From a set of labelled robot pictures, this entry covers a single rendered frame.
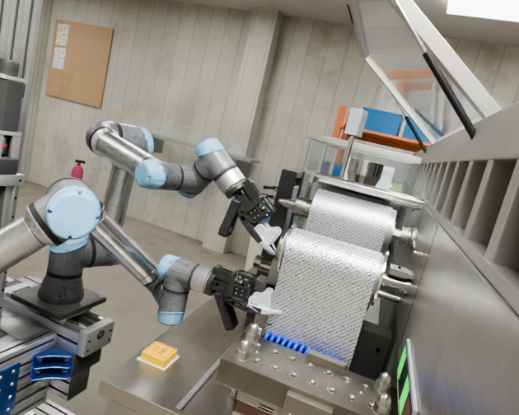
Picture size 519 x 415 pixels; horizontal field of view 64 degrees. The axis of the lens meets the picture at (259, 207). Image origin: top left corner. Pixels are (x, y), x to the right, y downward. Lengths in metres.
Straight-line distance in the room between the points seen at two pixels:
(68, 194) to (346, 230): 0.77
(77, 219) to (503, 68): 4.49
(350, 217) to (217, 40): 4.55
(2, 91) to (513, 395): 1.30
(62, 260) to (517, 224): 1.36
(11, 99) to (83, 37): 5.49
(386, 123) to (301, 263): 3.02
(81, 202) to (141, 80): 5.14
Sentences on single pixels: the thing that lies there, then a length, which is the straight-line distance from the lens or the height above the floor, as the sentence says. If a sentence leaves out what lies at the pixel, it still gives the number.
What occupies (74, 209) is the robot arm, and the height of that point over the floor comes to 1.28.
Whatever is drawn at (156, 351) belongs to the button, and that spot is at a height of 0.92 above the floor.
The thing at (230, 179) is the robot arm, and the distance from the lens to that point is 1.13.
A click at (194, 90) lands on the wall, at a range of 5.64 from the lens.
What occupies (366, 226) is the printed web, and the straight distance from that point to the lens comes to 1.29.
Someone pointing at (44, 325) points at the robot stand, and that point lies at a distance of 1.67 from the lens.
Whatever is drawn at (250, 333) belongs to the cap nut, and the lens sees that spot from 1.09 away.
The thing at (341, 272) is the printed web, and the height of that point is 1.25.
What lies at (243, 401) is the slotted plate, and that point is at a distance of 1.05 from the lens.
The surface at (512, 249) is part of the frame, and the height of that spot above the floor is 1.48.
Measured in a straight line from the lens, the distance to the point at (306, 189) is 2.11.
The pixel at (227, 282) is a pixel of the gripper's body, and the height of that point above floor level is 1.13.
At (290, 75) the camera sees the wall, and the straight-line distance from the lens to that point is 5.16.
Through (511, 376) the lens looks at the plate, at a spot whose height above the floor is 1.40.
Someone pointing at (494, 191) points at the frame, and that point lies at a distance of 0.68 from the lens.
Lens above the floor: 1.54
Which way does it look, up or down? 10 degrees down
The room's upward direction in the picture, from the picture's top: 14 degrees clockwise
